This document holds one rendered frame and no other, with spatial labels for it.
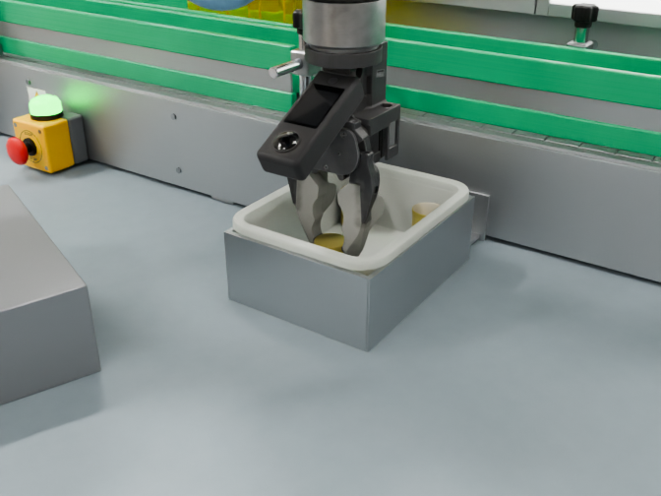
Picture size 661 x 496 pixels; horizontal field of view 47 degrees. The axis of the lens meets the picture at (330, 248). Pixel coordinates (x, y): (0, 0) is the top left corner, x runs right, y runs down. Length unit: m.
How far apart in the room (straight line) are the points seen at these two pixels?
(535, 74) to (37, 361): 0.57
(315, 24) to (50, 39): 0.61
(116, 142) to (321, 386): 0.58
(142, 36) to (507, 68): 0.48
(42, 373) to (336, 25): 0.39
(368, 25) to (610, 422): 0.39
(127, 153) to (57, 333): 0.48
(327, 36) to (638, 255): 0.41
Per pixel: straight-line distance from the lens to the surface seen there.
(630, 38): 1.03
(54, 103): 1.16
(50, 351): 0.69
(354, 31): 0.68
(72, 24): 1.16
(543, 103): 0.87
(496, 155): 0.88
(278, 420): 0.64
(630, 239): 0.87
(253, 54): 0.93
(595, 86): 0.85
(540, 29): 1.06
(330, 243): 0.76
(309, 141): 0.66
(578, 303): 0.82
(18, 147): 1.14
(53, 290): 0.67
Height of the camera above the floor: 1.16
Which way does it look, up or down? 28 degrees down
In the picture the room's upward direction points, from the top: straight up
